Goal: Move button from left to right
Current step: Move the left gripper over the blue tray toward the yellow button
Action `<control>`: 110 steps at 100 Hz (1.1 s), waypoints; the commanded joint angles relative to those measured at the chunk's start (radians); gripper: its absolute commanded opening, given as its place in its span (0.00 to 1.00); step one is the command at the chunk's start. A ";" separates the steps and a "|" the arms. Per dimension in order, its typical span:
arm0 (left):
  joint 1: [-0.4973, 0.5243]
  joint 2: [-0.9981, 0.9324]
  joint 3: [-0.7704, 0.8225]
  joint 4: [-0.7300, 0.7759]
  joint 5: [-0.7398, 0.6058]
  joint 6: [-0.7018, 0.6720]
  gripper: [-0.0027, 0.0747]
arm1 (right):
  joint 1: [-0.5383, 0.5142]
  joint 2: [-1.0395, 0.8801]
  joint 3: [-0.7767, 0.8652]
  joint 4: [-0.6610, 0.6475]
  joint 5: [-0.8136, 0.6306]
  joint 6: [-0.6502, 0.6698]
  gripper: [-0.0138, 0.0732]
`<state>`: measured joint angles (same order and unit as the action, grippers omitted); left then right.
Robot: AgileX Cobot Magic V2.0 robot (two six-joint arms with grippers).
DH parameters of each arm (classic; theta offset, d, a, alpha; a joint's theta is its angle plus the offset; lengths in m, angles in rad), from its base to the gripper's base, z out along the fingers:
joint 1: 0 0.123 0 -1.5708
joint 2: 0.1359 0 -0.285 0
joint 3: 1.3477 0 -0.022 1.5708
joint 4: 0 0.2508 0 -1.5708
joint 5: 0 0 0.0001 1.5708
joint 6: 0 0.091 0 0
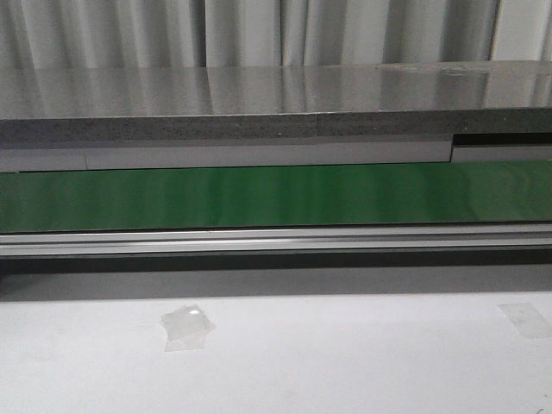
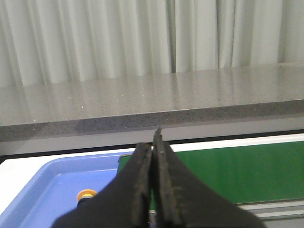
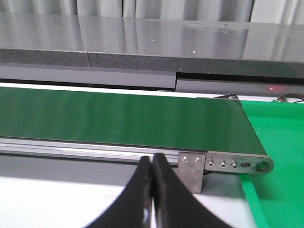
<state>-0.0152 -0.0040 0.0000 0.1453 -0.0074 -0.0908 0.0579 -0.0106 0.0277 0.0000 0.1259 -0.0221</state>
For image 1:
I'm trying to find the crumpled clear tape piece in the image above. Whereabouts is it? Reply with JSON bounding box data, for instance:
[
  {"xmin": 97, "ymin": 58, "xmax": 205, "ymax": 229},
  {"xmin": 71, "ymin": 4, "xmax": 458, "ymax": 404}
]
[{"xmin": 161, "ymin": 304, "xmax": 216, "ymax": 352}]

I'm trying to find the white panel under countertop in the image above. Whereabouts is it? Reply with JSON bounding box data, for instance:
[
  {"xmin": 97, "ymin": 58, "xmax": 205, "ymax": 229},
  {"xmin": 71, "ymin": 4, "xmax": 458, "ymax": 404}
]
[{"xmin": 1, "ymin": 132, "xmax": 551, "ymax": 173}]

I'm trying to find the grey stone countertop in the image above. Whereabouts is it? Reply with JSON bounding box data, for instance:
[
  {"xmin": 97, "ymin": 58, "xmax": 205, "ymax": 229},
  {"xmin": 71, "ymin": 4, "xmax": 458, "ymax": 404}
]
[{"xmin": 1, "ymin": 61, "xmax": 551, "ymax": 147}]

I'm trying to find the green conveyor belt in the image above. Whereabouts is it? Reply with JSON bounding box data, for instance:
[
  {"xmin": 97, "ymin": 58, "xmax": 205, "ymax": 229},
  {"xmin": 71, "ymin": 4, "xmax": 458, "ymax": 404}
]
[{"xmin": 1, "ymin": 160, "xmax": 551, "ymax": 233}]

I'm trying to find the flat clear tape strip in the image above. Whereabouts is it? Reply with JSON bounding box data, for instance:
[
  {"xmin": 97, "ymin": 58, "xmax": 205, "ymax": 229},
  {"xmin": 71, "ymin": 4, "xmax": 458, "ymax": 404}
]
[{"xmin": 499, "ymin": 303, "xmax": 551, "ymax": 339}]

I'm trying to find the white pleated curtain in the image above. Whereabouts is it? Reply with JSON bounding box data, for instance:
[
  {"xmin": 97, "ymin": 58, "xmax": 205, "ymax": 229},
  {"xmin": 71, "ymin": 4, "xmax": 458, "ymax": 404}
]
[{"xmin": 1, "ymin": 1, "xmax": 551, "ymax": 69}]

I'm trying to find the aluminium conveyor rail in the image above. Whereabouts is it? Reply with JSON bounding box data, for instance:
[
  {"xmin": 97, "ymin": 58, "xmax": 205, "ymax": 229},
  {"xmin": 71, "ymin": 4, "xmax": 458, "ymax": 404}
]
[{"xmin": 1, "ymin": 223, "xmax": 551, "ymax": 258}]

